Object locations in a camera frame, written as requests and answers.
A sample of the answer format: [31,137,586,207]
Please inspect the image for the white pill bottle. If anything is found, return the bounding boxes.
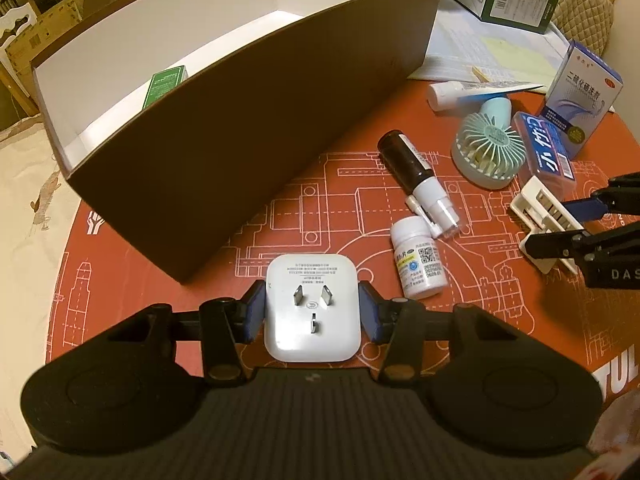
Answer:
[390,217,448,299]

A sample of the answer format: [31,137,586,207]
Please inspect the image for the white tube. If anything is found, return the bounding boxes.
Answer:
[427,80,546,112]

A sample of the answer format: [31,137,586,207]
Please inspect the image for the mint handheld fan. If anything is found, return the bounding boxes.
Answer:
[451,96,525,191]

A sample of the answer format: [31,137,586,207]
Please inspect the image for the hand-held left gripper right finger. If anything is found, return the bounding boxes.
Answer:
[357,281,521,390]

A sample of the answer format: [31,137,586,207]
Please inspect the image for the red printed mat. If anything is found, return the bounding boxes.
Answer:
[45,77,640,406]

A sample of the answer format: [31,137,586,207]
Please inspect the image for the cream embroidered blanket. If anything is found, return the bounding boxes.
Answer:
[0,115,88,461]

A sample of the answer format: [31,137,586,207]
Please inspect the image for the blue plastic floss case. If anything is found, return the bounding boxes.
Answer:
[511,111,576,192]

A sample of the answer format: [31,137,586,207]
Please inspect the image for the white wooden chair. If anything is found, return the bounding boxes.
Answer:
[0,0,43,116]

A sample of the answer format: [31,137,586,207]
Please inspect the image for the white printed paper sheets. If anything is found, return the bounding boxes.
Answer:
[407,5,576,93]

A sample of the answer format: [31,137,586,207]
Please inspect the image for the brown spray bottle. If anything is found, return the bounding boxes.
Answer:
[377,130,461,239]

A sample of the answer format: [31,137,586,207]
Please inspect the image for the white plug adapter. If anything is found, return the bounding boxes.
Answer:
[264,254,363,361]

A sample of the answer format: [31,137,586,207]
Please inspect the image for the yellow paper sheet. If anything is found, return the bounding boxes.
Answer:
[480,35,558,86]

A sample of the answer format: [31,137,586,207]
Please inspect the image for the brown cardboard shipping box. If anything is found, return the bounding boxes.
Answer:
[5,0,111,86]

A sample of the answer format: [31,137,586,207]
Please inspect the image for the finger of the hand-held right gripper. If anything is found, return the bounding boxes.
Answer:
[560,172,640,223]
[526,222,640,264]

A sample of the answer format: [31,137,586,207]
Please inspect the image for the blue and white medicine box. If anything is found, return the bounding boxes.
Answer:
[537,40,625,157]

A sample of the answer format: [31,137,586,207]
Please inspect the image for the green slim box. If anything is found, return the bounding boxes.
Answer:
[141,65,191,109]

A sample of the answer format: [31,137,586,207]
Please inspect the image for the beige quilted chair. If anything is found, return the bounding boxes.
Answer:
[547,0,615,56]

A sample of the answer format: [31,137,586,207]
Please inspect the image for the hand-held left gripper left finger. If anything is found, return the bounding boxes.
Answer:
[102,280,267,387]

